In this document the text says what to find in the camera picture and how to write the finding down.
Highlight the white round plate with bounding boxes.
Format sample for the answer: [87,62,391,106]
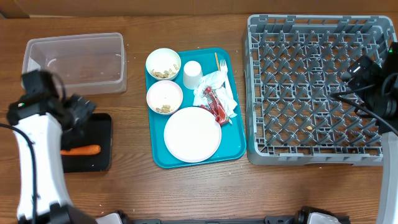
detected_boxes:
[164,107,222,163]

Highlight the wooden chopstick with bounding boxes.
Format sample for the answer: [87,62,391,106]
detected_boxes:
[215,52,221,71]

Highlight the white plastic fork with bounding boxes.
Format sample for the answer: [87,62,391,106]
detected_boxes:
[219,59,233,99]

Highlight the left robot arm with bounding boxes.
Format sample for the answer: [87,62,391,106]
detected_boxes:
[1,70,131,224]

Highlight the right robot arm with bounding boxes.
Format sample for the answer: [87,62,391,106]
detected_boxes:
[332,42,397,224]

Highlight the white bowl with nuts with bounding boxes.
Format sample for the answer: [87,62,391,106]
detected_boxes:
[146,48,182,81]

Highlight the white napkin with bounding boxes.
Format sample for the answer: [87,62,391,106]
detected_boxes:
[193,71,238,124]

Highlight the black plastic tray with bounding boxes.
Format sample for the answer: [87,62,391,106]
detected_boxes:
[61,113,113,173]

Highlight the grey dishwasher rack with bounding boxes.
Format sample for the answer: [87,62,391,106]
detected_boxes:
[243,14,396,166]

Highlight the orange carrot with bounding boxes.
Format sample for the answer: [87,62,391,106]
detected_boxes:
[60,145,101,156]

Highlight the white paper cup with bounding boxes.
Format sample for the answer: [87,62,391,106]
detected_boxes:
[183,60,203,90]

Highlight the pink bowl with crumbs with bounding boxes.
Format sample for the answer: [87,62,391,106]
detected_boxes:
[146,80,183,115]

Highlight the teal serving tray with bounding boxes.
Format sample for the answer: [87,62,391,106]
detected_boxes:
[146,47,246,169]

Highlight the red snack wrapper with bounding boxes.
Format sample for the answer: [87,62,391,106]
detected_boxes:
[200,86,230,126]

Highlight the clear plastic bin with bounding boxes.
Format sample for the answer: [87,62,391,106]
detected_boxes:
[22,32,127,96]

